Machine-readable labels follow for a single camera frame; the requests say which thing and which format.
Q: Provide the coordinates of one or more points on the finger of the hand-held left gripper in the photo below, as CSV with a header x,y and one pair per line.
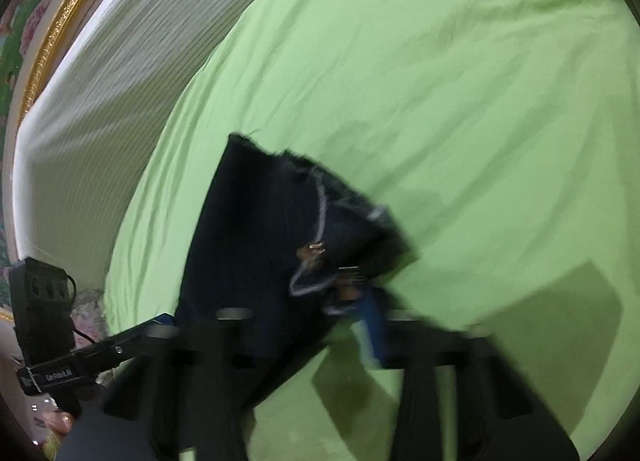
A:
x,y
127,341

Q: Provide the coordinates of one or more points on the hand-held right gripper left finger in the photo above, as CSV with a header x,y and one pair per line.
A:
x,y
220,371

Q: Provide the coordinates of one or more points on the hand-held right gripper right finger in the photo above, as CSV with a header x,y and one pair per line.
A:
x,y
371,328

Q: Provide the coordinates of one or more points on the dark navy pants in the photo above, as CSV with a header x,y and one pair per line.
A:
x,y
260,241

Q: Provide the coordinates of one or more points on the person's left forearm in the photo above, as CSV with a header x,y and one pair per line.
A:
x,y
100,436

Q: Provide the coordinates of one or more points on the floral cloth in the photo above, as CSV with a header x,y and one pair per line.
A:
x,y
90,313

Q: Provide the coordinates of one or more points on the white ribbed mattress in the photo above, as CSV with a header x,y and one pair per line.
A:
x,y
125,66

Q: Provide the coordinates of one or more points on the green bed sheet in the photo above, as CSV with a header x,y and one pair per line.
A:
x,y
425,66

